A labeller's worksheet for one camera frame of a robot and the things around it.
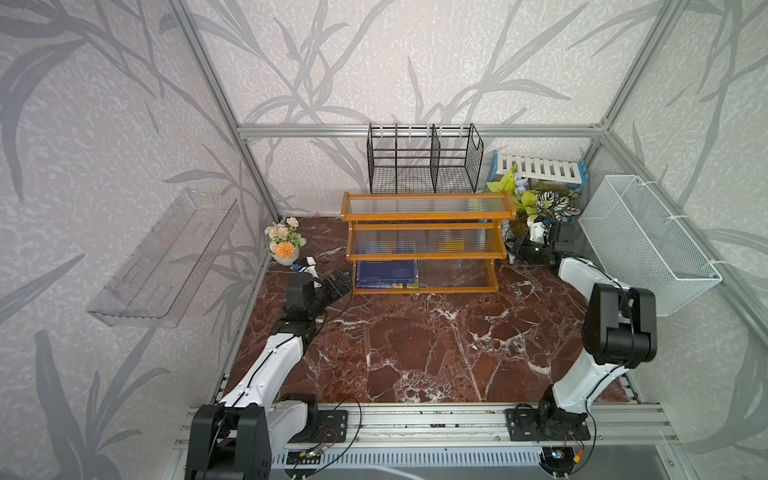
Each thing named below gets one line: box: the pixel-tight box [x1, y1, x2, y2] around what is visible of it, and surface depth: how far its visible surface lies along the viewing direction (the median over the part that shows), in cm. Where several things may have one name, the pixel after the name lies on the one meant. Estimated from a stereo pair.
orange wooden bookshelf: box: [341, 191, 516, 295], surface depth 103 cm
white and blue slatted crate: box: [489, 150, 589, 190], surface depth 101 cm
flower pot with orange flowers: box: [265, 217, 307, 266], surface depth 101 cm
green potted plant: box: [486, 164, 582, 237], surface depth 92 cm
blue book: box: [356, 260, 418, 289], surface depth 101 cm
